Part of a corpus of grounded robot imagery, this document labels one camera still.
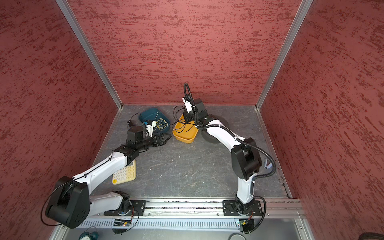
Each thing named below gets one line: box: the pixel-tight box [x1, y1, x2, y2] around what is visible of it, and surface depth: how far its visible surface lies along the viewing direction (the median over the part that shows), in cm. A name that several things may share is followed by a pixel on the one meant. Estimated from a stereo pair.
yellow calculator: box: [112, 159, 136, 185], surface depth 85 cm
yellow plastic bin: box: [172, 114, 199, 144], surface depth 97 cm
